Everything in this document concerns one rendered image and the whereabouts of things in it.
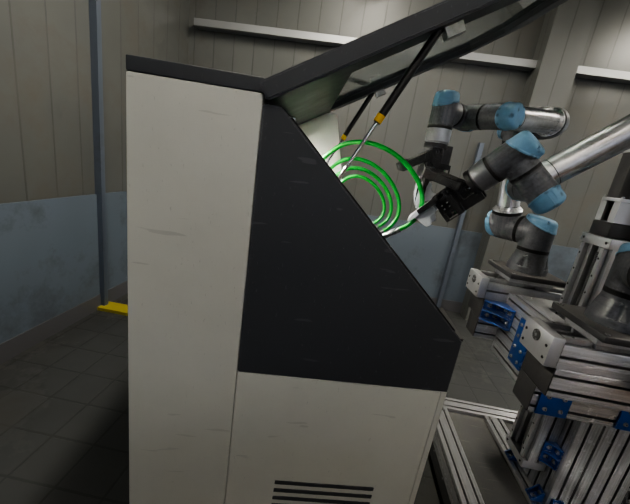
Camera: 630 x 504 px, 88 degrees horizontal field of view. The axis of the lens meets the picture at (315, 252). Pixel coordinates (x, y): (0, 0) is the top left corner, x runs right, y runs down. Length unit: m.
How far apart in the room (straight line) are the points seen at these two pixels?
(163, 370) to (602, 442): 1.48
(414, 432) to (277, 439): 0.39
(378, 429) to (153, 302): 0.70
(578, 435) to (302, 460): 0.98
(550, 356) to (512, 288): 0.51
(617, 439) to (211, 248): 1.50
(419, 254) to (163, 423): 3.02
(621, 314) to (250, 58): 3.41
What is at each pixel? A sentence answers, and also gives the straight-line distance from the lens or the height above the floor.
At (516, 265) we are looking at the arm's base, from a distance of 1.58.
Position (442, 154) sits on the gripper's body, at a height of 1.43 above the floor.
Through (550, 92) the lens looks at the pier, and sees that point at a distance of 3.73.
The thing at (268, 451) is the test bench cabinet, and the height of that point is 0.54.
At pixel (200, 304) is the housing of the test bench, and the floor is 0.97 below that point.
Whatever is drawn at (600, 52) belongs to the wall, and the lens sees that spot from 4.18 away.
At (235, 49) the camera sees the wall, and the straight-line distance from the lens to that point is 3.81.
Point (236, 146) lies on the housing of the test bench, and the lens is 0.76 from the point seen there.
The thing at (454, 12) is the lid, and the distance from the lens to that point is 0.83.
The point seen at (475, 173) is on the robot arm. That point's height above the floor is 1.38.
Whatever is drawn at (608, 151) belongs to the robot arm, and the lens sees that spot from 1.11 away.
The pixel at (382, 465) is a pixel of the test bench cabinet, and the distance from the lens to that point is 1.17.
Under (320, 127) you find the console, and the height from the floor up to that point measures 1.49.
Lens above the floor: 1.35
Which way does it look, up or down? 15 degrees down
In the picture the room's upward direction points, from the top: 9 degrees clockwise
